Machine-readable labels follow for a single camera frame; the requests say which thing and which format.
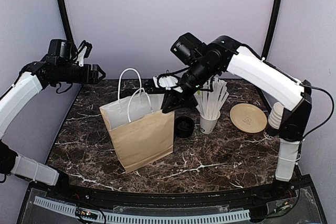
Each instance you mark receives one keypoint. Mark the right black frame post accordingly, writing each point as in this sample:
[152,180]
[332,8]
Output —
[271,28]

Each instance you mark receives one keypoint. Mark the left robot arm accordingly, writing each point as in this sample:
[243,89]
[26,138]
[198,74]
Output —
[61,64]

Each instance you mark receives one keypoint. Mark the beige plate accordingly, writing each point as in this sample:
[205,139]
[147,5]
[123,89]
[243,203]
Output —
[248,118]

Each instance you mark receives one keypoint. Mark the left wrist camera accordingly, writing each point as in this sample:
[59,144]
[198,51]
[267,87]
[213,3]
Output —
[83,52]

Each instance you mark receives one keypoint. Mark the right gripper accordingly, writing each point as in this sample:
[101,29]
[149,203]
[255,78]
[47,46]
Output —
[169,99]

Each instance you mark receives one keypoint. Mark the stack of paper cups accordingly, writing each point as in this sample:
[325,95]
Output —
[274,121]

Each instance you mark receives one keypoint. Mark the brown paper bag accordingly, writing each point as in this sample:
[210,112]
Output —
[140,132]

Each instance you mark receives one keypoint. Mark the black frame post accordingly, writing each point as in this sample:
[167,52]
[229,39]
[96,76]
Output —
[271,28]
[65,20]

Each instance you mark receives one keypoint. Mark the bundle of white wrapped straws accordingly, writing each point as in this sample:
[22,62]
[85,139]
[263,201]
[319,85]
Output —
[211,100]

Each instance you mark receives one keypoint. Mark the stack of black lids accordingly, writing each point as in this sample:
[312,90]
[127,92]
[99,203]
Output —
[183,127]

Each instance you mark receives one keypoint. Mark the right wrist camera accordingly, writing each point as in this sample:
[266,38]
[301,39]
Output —
[158,85]

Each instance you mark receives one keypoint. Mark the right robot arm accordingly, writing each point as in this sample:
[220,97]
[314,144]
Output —
[225,54]

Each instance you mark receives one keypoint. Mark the left black frame post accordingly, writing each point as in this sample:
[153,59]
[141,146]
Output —
[65,20]

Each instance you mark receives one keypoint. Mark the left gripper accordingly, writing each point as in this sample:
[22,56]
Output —
[93,80]

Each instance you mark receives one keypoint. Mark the white cup holding straws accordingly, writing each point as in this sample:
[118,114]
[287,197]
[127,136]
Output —
[207,125]

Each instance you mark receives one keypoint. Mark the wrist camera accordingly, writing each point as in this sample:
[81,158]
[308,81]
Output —
[158,85]
[83,52]

